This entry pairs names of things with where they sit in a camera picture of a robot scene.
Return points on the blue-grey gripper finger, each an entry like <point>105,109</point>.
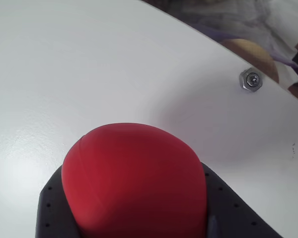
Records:
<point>228,213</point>
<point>52,213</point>

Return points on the red ball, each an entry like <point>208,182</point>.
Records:
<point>134,178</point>

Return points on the silver hex nut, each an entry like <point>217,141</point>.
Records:
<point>250,80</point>

